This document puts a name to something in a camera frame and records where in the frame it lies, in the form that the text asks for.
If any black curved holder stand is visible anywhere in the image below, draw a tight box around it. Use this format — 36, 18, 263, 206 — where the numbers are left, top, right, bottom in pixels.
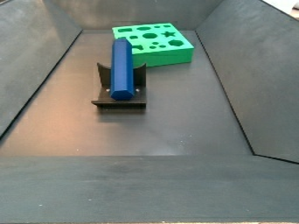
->
91, 64, 146, 108

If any green shape sorter block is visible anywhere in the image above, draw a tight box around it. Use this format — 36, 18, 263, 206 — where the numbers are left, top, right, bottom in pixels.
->
112, 23, 194, 67

